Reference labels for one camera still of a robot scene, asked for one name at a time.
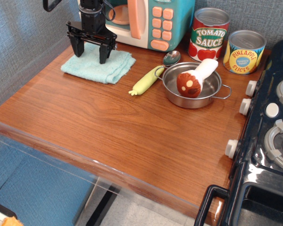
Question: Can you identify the teal toy microwave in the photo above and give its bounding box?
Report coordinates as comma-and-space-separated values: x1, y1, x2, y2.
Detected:
106, 0, 195, 52

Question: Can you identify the pineapple slices can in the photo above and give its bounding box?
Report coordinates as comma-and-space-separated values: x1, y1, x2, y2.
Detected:
223, 30, 267, 75

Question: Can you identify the black toy stove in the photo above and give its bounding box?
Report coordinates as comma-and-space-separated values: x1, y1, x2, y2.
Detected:
195, 40, 283, 226

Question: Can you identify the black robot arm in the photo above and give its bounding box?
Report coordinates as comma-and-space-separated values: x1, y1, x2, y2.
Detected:
67, 0, 117, 64

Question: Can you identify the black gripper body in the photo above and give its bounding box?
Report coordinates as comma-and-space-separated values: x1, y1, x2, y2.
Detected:
67, 4, 117, 50

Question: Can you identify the spoon with yellow handle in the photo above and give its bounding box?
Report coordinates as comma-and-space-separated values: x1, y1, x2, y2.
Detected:
128, 50, 181, 96

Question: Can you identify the orange object at corner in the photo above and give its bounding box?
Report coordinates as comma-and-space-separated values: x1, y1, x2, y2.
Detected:
0, 204, 23, 226

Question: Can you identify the tomato sauce can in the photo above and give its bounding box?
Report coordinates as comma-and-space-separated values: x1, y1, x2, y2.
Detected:
188, 8, 230, 62

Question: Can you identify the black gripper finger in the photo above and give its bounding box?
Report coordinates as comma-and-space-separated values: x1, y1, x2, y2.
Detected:
100, 43, 114, 64
69, 34, 84, 57

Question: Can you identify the light blue cloth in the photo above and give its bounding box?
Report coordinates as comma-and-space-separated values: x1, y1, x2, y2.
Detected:
61, 43, 136, 84

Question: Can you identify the small steel pot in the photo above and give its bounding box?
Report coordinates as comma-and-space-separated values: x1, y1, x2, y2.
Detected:
161, 59, 232, 109

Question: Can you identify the brown plush mushroom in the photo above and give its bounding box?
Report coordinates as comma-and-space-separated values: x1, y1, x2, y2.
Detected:
176, 58, 218, 98

